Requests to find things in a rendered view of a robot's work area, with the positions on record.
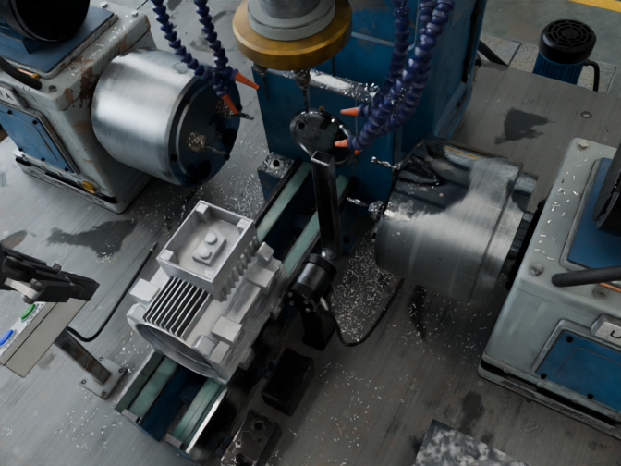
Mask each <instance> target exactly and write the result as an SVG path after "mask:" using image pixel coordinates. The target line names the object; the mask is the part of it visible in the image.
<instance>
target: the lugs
mask: <svg viewBox="0 0 621 466"><path fill-rule="evenodd" d="M273 254H274V250H273V249H272V248H271V247H270V246H269V245H268V244H266V243H265V242H262V243H259V247H258V248H257V249H255V256H256V257H257V258H258V259H260V260H261V261H262V262H267V261H269V260H270V258H271V257H272V255H273ZM145 311H146V309H145V308H144V307H142V306H141V305H140V304H134V305H133V306H132V307H131V309H130V310H129V311H128V313H127V314H126V317H128V318H129V319H130V320H132V321H133V322H135V323H140V321H141V320H142V318H141V317H142V315H143V314H144V313H145ZM215 345H216V344H215V343H214V342H213V341H211V340H210V339H209V338H207V337H206V336H205V335H198V336H197V338H196V339H195V341H194V342H193V344H192V345H191V347H192V348H193V349H194V350H196V351H197V352H198V353H199V354H200V355H202V356H209V355H210V353H211V352H212V350H213V348H214V347H215ZM212 379H213V380H214V381H215V382H217V383H218V384H222V385H226V383H227V380H225V379H223V378H220V377H218V378H212Z"/></svg>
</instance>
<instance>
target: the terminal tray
mask: <svg viewBox="0 0 621 466"><path fill-rule="evenodd" d="M201 205H204V207H205V208H204V209H203V210H201V209H200V206H201ZM242 221H245V222H246V225H245V226H242V225H241V224H240V222H242ZM258 247H259V240H258V237H257V231H256V228H255V225H254V222H253V220H251V219H248V218H247V217H244V216H241V215H237V214H235V213H232V212H229V211H227V210H225V209H223V208H220V207H217V206H215V205H212V204H210V203H207V202H204V201H201V200H200V201H199V202H198V203H197V205H196V206H195V207H194V209H193V210H192V211H191V212H190V214H189V215H188V217H187V218H186V219H185V221H184V222H183V223H182V225H181V226H180V227H179V229H178V230H177V232H176V233H175V234H174V236H173V237H172V238H171V239H170V240H169V241H168V243H167V244H166V245H165V247H164V248H163V250H162V251H161V252H160V254H159V255H158V256H157V258H156V259H157V261H158V262H159V264H160V265H161V266H162V268H163V270H164V271H165V273H166V274H167V276H168V278H169V277H170V276H173V278H175V276H176V277H177V279H179V278H181V279H182V281H184V280H186V281H187V283H188V282H190V284H191V285H192V286H193V285H194V284H195V286H196V287H197V288H198V287H200V288H201V289H202V291H204V290H206V291H207V293H208V295H209V293H210V292H211V293H212V295H213V298H214V299H216V300H218V301H219V302H220V303H222V302H223V301H227V297H226V295H227V294H228V295H230V294H231V293H232V292H231V288H235V287H236V284H235V282H236V281H237V282H239V276H243V275H244V272H243V269H248V266H247V263H249V264H251V262H252V260H251V257H255V249H257V248H258ZM166 252H169V253H170V255H169V256H168V257H164V254H165V253H166ZM209 270H211V271H212V274H211V275H209V276H207V275H206V272H207V271H209Z"/></svg>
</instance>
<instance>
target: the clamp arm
mask: <svg viewBox="0 0 621 466"><path fill-rule="evenodd" d="M310 162H311V170H312V176H313V184H314V191H315V199H316V206H317V214H318V221H319V228H320V235H321V243H322V253H323V252H324V253H327V252H328V251H330V252H329V256H331V257H332V255H334V256H333V257H332V260H335V261H337V260H338V259H339V257H340V255H341V254H342V249H341V236H340V224H339V212H338V199H337V186H336V174H335V157H334V156H332V155H330V154H327V153H322V152H319V151H316V152H315V154H314V155H313V156H312V158H311V159H310ZM324 250H325V251H324Z"/></svg>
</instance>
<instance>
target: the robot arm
mask: <svg viewBox="0 0 621 466"><path fill-rule="evenodd" d="M46 265H47V263H46V262H45V261H43V260H39V259H36V258H33V257H31V256H29V255H26V254H23V253H21V252H18V251H14V250H11V249H9V248H6V247H4V246H2V245H1V242H0V290H7V291H10V290H14V291H18V292H22V293H23V294H22V295H21V297H22V298H23V301H24V302H25V303H27V304H30V305H32V304H33V303H35V302H67V301H68V300H69V298H72V299H77V300H85V301H90V300H91V298H92V296H93V294H94V293H95V291H96V290H97V288H98V287H99V286H100V284H99V283H98V282H96V281H95V280H94V279H91V278H88V277H85V276H79V275H75V274H71V273H69V272H65V271H60V269H61V268H62V266H61V265H60V264H57V263H55V264H54V265H53V267H50V266H46ZM59 271H60V273H58V272H59Z"/></svg>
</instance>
